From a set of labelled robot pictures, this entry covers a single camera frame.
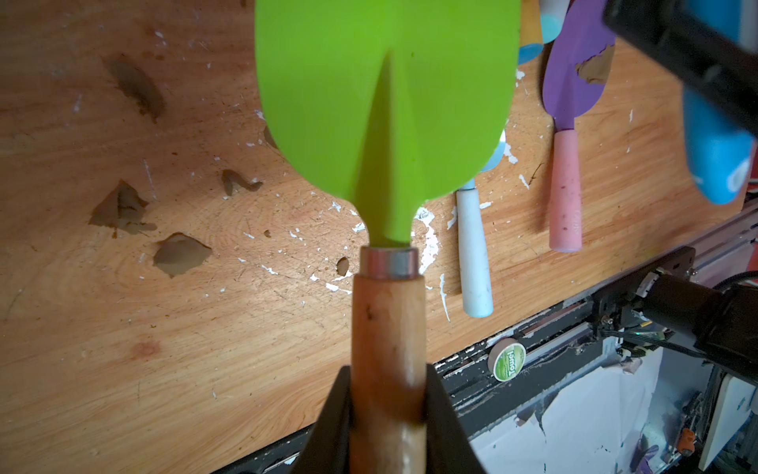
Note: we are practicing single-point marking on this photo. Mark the light blue trowel front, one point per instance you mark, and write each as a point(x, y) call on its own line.
point(474, 263)

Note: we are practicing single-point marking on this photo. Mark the green round sticker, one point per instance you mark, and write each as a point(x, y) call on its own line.
point(506, 359)

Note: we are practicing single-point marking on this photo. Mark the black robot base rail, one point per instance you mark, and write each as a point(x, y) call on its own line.
point(560, 343)

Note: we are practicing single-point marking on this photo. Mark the light blue trowel back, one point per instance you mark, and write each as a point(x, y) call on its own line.
point(552, 16)

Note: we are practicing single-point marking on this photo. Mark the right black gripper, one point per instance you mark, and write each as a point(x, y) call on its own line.
point(702, 58)

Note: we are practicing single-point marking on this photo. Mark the purple trowel pink handle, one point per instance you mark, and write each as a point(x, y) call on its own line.
point(576, 74)

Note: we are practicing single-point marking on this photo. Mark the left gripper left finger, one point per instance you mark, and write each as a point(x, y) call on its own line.
point(327, 450)

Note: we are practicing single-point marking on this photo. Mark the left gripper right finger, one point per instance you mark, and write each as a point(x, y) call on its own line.
point(447, 447)

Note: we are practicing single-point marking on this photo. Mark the green trowel wooden handle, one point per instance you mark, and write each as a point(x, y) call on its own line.
point(387, 105)

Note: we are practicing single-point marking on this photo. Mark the light blue trowel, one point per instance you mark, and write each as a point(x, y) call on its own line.
point(474, 263)
point(552, 16)

